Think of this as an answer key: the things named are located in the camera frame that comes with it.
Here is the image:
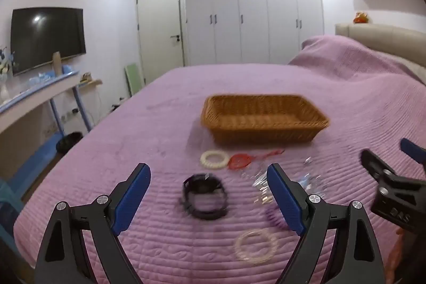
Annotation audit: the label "black bracelet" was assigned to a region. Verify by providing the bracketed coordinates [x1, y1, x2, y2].
[181, 173, 230, 221]

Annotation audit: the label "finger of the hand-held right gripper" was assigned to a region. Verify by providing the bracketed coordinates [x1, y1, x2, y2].
[360, 149, 398, 184]
[400, 138, 426, 170]

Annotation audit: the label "green board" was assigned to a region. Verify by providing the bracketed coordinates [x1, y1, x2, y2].
[125, 63, 146, 96]

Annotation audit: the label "person's right hand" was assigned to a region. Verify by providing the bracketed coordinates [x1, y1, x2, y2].
[387, 227, 405, 275]

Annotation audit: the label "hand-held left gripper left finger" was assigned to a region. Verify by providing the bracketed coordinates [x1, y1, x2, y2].
[35, 163, 152, 284]

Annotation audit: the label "clear jewelry bag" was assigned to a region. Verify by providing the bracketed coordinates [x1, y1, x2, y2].
[241, 169, 272, 205]

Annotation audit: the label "black flat television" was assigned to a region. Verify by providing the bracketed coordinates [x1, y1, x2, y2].
[10, 7, 86, 76]

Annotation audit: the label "white bead bracelet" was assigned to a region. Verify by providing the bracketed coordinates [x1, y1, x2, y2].
[200, 150, 231, 170]

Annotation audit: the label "clear bag with blue ornament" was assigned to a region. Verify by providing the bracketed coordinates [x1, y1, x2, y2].
[298, 174, 328, 196]

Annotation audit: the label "white room door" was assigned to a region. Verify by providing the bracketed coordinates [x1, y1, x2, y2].
[135, 0, 185, 85]

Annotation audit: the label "white built-in wardrobe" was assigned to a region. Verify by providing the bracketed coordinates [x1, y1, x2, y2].
[182, 0, 325, 67]

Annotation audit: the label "beige padded headboard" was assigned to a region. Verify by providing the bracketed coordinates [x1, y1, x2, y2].
[334, 23, 426, 85]

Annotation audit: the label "red string ornament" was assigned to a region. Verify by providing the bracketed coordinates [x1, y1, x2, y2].
[228, 149, 285, 170]

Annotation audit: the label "purple quilted bedspread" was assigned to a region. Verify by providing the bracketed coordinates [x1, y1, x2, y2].
[13, 34, 426, 284]

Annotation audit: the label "brown wicker basket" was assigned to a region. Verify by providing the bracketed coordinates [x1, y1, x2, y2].
[200, 94, 331, 145]

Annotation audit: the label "white and blue desk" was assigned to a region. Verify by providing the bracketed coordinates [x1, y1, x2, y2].
[0, 69, 93, 178]

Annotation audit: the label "flowers in white vase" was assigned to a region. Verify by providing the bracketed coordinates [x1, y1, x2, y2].
[0, 46, 15, 101]

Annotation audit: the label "clear pearl bead bracelet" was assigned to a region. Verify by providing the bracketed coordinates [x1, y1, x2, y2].
[235, 228, 278, 262]

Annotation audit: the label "small wooden shelf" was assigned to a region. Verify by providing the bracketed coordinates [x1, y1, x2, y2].
[79, 73, 103, 85]

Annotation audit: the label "wooden vase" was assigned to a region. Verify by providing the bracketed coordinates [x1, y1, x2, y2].
[52, 51, 64, 76]

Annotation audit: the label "purple bracelet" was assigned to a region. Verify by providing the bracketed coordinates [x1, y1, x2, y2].
[264, 206, 290, 231]

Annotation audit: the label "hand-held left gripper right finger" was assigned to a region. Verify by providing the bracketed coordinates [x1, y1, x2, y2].
[266, 163, 387, 284]

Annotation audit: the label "teal chair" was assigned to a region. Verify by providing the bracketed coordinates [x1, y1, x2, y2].
[0, 178, 24, 258]

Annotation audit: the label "black waste bin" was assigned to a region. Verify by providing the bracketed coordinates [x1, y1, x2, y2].
[55, 132, 84, 155]

